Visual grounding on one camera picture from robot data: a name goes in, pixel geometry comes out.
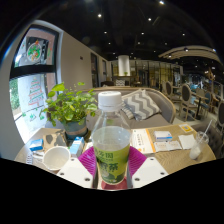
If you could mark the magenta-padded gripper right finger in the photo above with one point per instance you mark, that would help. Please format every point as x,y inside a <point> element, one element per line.
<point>148,170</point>

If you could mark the group of dining chairs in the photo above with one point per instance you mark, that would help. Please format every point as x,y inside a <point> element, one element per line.
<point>186,96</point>

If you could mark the green potted plant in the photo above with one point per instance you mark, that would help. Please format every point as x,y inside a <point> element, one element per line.
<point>71,106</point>

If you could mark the brown and white mug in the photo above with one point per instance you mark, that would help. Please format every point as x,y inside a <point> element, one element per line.
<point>56,158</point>

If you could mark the green-labelled clear drink bottle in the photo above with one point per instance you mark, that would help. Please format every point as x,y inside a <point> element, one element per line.
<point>111,146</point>

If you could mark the blue and white carton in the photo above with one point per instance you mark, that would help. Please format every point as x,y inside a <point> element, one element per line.
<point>77,146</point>

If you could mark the group of ceiling lights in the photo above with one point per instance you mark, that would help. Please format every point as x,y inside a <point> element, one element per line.
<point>99,15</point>

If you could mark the white paper napkin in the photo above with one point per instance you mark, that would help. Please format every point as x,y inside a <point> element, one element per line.
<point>186,141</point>

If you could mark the white printed leaflet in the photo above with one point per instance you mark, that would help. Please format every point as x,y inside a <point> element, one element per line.
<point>168,146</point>

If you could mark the grey curved sofa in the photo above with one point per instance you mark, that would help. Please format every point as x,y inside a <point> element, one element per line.
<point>165,103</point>

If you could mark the white round column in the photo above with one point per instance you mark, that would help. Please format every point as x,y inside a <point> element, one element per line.
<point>124,65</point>

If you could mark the white orange-edged leaflet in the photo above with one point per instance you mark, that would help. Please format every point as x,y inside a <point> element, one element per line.
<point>141,140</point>

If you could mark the grey chevron pillow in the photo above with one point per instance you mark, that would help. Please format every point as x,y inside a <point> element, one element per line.
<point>141,104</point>

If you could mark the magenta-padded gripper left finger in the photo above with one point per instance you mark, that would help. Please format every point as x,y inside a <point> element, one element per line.
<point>76,170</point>

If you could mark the yellow square sticker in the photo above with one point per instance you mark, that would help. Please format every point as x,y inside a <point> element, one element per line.
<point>186,128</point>

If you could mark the white tissue packet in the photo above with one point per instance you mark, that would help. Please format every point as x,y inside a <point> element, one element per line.
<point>162,136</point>

